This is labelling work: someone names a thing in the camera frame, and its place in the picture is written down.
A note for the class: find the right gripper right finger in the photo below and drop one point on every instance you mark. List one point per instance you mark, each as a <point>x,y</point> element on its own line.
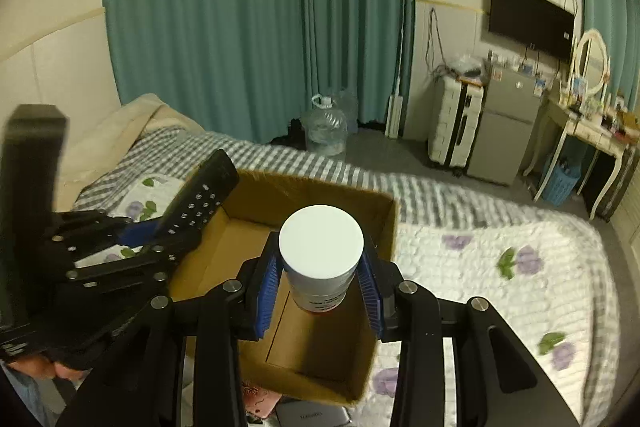
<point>498,381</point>

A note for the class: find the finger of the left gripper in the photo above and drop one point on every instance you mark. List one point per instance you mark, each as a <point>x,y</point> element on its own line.
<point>138,234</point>

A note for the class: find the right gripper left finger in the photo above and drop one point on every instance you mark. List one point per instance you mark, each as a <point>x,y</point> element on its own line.
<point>138,381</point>

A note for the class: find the black remote control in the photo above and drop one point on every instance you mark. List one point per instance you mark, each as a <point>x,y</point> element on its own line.
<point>200,196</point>

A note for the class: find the white round jar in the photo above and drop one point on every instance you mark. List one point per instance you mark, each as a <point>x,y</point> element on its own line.
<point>320,247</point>

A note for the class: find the grey UGREEN charger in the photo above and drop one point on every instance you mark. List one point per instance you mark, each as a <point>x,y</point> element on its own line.
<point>311,414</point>

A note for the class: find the person's left hand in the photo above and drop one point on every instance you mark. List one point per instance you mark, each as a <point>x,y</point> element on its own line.
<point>40,367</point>

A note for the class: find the white floral quilt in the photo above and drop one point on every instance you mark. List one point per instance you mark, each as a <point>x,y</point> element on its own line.
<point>544,271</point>

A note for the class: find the clear water jug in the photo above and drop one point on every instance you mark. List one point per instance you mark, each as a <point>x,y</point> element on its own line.
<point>325,127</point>

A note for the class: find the blue laundry basket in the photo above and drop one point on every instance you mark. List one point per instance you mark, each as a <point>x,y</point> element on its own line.
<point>561,183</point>

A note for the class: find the green window curtain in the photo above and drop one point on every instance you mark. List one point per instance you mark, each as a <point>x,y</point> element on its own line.
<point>249,67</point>

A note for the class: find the white flat mop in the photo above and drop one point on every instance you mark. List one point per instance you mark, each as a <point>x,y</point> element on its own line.
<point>395,100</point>

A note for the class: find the silver mini fridge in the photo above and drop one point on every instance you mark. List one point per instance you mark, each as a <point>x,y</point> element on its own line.
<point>510,108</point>

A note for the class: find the white dressing table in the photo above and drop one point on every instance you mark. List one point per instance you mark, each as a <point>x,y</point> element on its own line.
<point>595,140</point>

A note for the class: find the oval vanity mirror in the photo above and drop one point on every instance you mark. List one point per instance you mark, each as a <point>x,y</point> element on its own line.
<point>591,65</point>

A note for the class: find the green side curtain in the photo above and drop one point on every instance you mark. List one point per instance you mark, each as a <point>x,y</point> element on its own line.
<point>618,23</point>

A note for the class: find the black wall television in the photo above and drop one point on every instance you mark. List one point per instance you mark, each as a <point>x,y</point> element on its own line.
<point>538,24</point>

